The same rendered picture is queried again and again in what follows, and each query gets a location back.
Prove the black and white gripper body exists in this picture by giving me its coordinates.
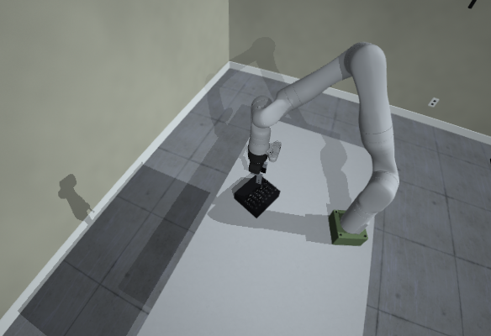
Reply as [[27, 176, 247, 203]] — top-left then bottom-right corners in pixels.
[[248, 139, 282, 175]]

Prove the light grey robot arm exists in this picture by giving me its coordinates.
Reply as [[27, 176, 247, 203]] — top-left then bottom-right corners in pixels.
[[250, 42, 399, 234]]

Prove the black lighting desk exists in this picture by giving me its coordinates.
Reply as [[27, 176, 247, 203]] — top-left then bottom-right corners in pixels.
[[235, 176, 280, 218]]

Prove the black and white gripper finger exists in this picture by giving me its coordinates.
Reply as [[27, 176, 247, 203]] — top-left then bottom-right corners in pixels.
[[261, 162, 268, 174], [251, 173, 262, 184]]

